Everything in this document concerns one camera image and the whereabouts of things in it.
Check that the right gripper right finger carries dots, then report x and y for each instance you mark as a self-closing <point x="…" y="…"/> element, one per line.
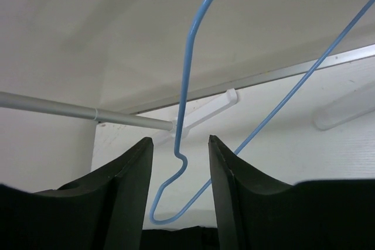
<point x="256" y="211"/>

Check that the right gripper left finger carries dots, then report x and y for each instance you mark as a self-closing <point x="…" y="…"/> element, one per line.
<point x="104" y="209"/>

